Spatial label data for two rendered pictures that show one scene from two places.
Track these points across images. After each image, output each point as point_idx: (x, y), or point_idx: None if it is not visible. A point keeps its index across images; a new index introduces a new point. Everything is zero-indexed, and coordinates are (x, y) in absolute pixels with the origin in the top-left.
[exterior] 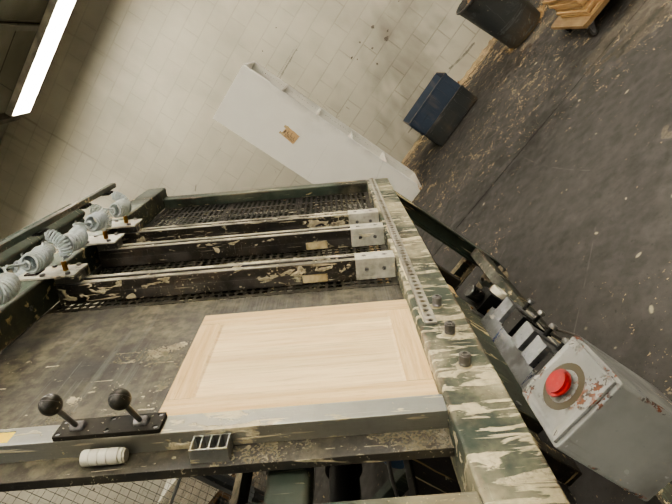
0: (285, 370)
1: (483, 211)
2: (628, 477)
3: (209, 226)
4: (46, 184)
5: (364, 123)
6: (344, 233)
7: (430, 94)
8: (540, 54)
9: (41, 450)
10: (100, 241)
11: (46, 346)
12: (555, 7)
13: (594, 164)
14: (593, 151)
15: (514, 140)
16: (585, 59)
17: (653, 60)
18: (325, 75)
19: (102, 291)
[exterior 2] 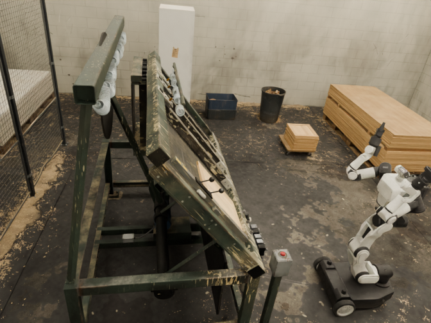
0: (220, 201)
1: None
2: (277, 272)
3: (185, 111)
4: None
5: None
6: (218, 159)
7: (226, 100)
8: (267, 136)
9: (191, 180)
10: (167, 88)
11: None
12: (287, 133)
13: (258, 194)
14: (261, 190)
15: (239, 155)
16: (278, 158)
17: (293, 184)
18: (200, 38)
19: (170, 116)
